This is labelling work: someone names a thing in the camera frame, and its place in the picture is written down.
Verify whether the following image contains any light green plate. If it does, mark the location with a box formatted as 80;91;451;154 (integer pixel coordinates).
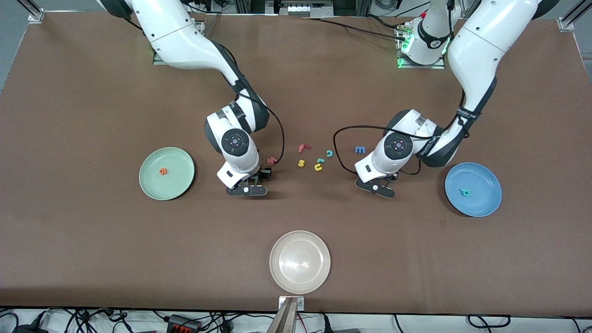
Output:
139;147;195;201

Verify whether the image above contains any beige plate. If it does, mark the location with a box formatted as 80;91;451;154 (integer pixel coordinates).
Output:
270;230;331;294

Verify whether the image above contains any blue plate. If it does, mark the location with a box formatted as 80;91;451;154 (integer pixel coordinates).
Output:
444;162;502;217

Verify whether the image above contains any black orange power strip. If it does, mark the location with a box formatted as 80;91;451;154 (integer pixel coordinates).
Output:
166;314;202;333

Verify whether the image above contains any grey control box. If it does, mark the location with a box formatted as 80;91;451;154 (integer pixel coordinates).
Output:
266;0;334;18

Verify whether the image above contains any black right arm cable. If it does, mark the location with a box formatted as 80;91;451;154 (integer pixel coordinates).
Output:
231;81;285;167

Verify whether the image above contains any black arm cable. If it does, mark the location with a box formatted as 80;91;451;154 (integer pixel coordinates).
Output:
333;88;469;177
231;81;285;167

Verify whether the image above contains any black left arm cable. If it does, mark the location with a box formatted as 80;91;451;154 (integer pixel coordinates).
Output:
333;88;469;177

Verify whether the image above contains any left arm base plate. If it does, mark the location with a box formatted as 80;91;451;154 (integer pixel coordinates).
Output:
396;23;446;70

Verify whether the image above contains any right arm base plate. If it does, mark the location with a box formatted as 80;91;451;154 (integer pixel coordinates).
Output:
153;18;207;65

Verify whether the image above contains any grey camera mount bar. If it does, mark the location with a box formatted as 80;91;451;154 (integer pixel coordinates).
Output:
267;298;297;333

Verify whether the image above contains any long black table cable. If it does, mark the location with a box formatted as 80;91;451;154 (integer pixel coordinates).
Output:
301;17;407;40

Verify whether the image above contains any black looped cable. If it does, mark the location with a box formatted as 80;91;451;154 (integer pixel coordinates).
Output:
467;314;512;330

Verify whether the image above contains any black cable bundle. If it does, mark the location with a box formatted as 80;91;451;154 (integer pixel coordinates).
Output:
0;308;139;333

